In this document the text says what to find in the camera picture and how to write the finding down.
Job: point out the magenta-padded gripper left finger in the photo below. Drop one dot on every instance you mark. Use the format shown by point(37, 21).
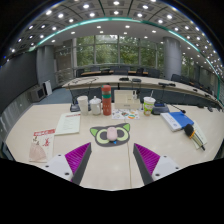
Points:
point(59, 165)

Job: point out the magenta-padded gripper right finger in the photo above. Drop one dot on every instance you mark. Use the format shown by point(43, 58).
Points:
point(165, 166)

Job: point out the cat face mouse pad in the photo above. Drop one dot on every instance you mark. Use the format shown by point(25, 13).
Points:
point(100, 136)

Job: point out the red and white leaflet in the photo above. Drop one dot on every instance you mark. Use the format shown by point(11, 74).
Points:
point(41, 145)

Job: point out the black handheld microphone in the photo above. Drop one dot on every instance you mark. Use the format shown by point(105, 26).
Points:
point(189, 130)

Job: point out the white booklet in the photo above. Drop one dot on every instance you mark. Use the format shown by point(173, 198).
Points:
point(201, 135)

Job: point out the blue and white book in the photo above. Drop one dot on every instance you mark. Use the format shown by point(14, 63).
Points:
point(178, 120)

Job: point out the black conference desk unit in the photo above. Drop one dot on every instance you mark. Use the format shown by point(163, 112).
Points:
point(160, 109)

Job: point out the black gooseneck table microphone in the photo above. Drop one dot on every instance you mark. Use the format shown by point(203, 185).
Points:
point(182, 111)

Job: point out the paper cup with straw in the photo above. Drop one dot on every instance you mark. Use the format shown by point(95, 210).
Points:
point(148, 107)

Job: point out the white paper cup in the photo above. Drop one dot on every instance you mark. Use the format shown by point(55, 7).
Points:
point(82, 106)

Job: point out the small grey monitor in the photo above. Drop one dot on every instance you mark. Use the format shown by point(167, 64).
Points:
point(37, 94)

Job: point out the cream cardboard box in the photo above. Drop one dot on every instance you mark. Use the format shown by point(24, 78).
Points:
point(126, 100)

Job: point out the red thermos bottle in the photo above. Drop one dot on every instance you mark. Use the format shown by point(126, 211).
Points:
point(106, 103)

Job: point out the long curved conference desk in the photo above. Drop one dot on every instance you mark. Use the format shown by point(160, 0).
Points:
point(150, 85)

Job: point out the dark office chairs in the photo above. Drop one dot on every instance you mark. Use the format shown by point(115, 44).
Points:
point(153, 72)

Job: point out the ceiling lights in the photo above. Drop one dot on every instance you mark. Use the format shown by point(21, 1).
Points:
point(115, 12)

